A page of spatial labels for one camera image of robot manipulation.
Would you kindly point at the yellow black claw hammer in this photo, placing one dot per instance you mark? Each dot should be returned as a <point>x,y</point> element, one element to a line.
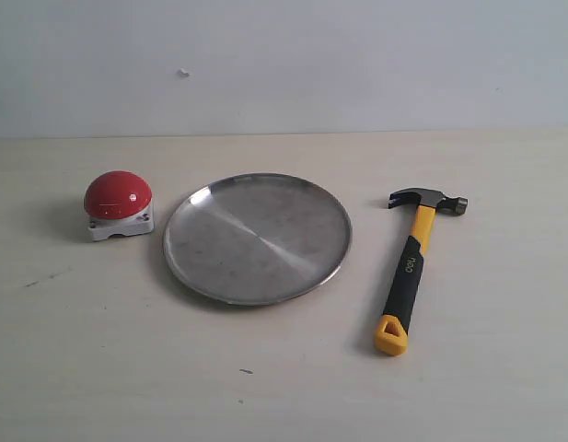
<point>391,334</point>

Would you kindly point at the red dome push button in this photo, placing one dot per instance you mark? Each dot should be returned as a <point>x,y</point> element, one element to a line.
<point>119,203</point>

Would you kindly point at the round steel plate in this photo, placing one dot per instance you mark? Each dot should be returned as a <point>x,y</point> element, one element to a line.
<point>257,239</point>

